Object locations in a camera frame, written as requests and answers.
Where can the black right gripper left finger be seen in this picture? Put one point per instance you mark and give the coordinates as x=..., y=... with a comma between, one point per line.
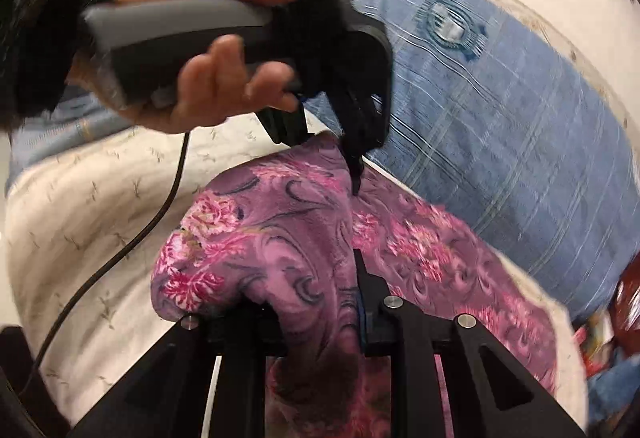
x=206, y=377

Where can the purple floral shirt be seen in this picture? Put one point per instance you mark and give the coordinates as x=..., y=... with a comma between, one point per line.
x=287, y=230

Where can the dark red plastic bag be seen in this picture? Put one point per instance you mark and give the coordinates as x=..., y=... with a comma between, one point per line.
x=624, y=308

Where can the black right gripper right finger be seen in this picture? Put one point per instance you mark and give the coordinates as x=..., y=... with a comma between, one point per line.
x=451, y=377

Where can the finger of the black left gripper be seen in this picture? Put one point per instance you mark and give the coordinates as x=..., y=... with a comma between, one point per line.
x=289, y=128
x=356, y=153

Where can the person's left hand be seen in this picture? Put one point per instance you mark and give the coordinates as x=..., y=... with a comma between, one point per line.
x=216, y=85

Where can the cream leaf-print blanket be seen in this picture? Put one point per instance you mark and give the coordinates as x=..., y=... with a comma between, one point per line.
x=84, y=229

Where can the blue denim jeans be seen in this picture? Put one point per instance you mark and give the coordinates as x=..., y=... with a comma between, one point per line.
x=610, y=391

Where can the blue plaid pillow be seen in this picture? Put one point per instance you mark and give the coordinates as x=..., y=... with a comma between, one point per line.
x=491, y=122

